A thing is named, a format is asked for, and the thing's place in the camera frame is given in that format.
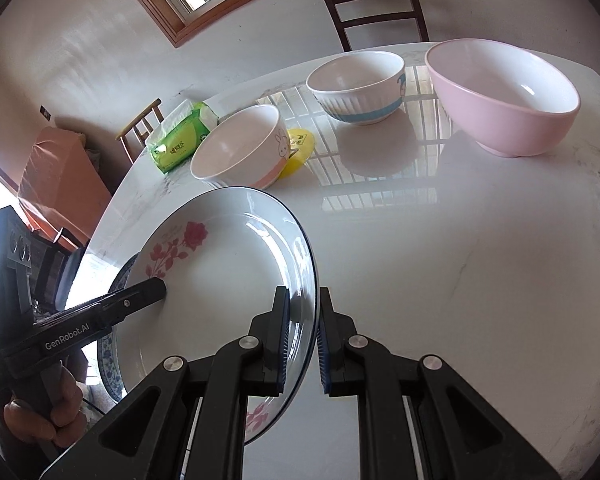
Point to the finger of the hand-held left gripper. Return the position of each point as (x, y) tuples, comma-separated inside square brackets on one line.
[(140, 294)]

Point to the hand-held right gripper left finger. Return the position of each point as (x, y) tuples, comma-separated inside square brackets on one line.
[(281, 340)]

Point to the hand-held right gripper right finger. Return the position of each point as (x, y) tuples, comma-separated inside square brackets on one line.
[(322, 355)]

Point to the large blue floral plate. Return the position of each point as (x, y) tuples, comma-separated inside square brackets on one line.
[(107, 365)]

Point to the white rose print plate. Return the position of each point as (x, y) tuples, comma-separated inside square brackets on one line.
[(220, 270)]

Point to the white ribbed bowl pink band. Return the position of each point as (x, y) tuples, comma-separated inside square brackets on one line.
[(235, 145)]

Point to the white ribbed bowl blue band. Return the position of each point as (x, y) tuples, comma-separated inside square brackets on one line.
[(360, 100)]

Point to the person's left hand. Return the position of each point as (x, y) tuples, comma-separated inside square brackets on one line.
[(70, 405)]

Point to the orange covered cabinet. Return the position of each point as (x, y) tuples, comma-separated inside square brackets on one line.
[(60, 180)]

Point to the green tissue pack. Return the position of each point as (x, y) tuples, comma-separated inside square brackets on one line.
[(180, 147)]

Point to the light wooden chair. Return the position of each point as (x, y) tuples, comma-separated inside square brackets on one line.
[(139, 119)]

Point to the yellow round sticker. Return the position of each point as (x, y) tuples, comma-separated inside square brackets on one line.
[(300, 152)]

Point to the wooden framed window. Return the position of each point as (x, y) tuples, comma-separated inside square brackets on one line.
[(157, 10)]

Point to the dark wooden chair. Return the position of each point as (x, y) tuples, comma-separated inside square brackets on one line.
[(336, 10)]

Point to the dark wall switch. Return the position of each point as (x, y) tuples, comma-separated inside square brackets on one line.
[(45, 113)]

